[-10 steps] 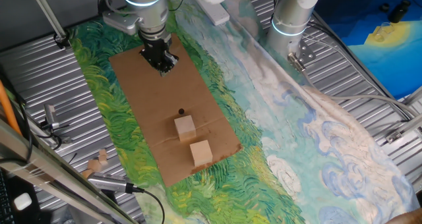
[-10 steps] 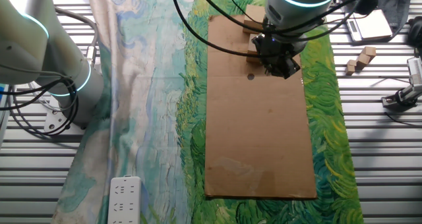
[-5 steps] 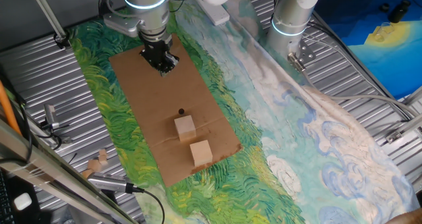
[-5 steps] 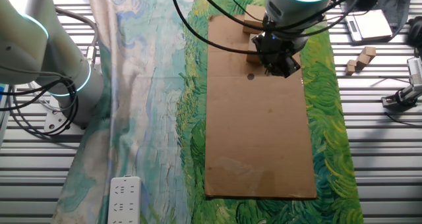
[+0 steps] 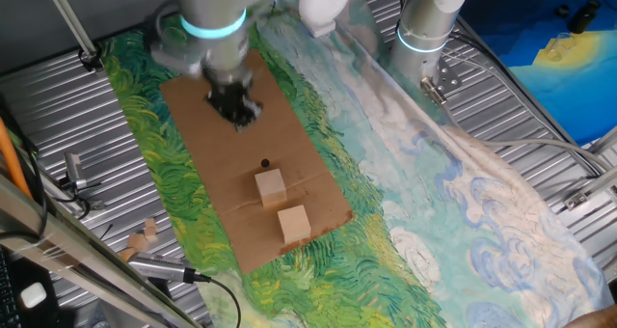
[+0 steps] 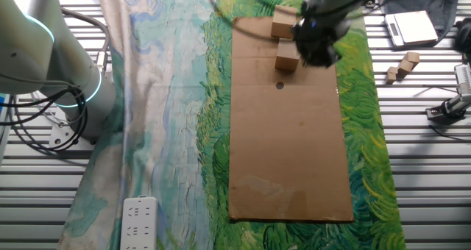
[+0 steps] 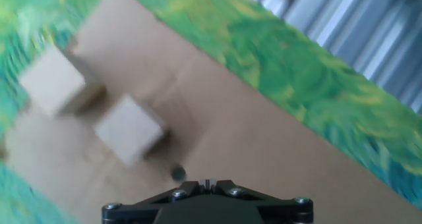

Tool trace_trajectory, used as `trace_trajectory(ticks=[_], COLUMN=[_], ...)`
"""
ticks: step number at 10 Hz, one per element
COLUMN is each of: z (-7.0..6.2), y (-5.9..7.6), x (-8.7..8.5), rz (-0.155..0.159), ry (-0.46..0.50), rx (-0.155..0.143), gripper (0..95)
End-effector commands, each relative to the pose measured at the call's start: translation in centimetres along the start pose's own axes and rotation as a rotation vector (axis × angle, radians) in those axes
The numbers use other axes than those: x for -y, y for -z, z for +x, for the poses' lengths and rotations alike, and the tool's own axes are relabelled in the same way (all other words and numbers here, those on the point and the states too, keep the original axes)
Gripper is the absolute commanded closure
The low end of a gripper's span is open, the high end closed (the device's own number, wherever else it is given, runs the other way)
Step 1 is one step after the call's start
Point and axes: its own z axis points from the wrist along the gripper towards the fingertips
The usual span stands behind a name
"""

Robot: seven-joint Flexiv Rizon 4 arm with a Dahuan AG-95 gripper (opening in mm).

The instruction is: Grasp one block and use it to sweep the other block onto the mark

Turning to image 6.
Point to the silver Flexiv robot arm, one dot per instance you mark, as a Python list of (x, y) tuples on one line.
[(37, 59)]

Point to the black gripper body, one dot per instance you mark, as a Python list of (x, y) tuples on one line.
[(316, 44)]

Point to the small wooden block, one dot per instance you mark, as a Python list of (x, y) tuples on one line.
[(391, 75), (413, 58), (404, 68)]

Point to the white digital scale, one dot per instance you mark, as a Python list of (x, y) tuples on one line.
[(414, 27)]

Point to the metal clamp bracket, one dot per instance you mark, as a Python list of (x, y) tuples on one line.
[(461, 95)]

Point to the brown cardboard sheet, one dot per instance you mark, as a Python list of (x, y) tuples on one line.
[(287, 150)]

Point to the white power strip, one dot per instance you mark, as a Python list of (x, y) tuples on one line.
[(139, 224)]

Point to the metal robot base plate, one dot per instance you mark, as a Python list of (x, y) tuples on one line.
[(60, 136)]

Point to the painted landscape cloth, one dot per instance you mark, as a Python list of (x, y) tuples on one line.
[(165, 95)]

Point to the black rounded device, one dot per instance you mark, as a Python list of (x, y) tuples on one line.
[(463, 36)]

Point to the large wooden cube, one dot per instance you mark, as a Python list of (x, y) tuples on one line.
[(283, 24), (287, 57)]

